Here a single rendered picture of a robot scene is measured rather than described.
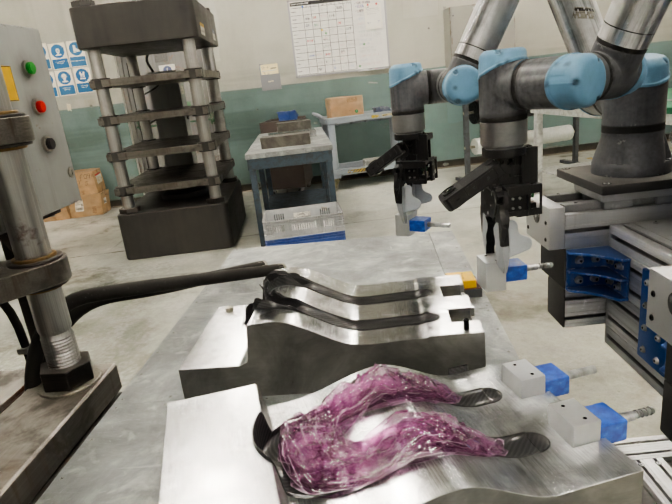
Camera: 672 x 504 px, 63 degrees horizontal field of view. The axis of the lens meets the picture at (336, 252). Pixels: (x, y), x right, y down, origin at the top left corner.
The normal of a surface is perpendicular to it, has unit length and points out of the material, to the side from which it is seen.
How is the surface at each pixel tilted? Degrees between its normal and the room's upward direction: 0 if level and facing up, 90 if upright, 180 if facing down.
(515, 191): 90
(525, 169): 90
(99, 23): 90
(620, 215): 90
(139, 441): 0
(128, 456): 0
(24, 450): 0
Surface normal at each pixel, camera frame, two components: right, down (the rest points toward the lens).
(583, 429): 0.24, 0.27
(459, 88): -0.05, 0.31
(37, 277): 0.75, 0.12
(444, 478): -0.15, -0.94
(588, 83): 0.55, 0.19
